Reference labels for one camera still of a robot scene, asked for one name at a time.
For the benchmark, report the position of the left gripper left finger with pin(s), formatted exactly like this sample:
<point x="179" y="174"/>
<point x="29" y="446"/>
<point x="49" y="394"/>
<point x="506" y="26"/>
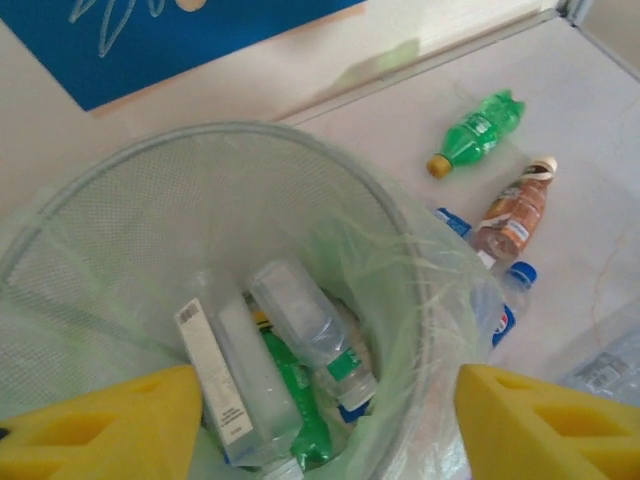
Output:
<point x="125" y="450"/>

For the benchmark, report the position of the blue label water bottle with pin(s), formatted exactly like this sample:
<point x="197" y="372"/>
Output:
<point x="452" y="221"/>

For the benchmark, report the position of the green bottle with yellow cap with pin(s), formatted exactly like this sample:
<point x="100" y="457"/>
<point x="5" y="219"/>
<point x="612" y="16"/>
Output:
<point x="297" y="400"/>
<point x="475" y="135"/>

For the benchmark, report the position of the grey mesh waste bin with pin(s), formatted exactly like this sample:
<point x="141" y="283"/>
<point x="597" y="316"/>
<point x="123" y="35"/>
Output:
<point x="150" y="200"/>

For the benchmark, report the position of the clear bottle with green label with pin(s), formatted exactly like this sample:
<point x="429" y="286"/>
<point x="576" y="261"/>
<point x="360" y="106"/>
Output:
<point x="295" y="310"/>

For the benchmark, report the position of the aluminium table back rail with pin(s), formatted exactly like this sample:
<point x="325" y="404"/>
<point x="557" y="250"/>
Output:
<point x="450" y="56"/>

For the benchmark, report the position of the clear rectangular plastic bottle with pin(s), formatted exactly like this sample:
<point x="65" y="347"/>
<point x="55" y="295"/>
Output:
<point x="255" y="380"/>

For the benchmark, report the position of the brown drink bottle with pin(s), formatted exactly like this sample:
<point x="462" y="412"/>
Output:
<point x="515" y="220"/>

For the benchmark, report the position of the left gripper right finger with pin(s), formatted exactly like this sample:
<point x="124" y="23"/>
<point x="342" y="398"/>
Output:
<point x="500" y="440"/>

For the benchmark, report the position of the blue floral wall poster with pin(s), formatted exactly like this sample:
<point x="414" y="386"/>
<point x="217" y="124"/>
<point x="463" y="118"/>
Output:
<point x="200" y="45"/>

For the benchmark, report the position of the white carton with barcode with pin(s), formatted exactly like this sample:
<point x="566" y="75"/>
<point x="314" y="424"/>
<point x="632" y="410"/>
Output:
<point x="210" y="370"/>

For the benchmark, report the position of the aluminium table side rail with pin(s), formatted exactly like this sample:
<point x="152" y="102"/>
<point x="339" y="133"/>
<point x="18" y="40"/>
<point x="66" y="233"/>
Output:
<point x="615" y="54"/>

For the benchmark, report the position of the large clear plastic bottle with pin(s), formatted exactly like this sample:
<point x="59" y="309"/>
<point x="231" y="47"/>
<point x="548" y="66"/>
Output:
<point x="610" y="365"/>

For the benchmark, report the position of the green lined trash bin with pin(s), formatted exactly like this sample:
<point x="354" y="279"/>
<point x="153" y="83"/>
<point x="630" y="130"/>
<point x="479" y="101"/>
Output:
<point x="425" y="300"/>

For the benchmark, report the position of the pepsi label clear bottle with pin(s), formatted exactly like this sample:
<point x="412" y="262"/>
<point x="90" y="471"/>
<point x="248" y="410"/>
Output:
<point x="505" y="320"/>

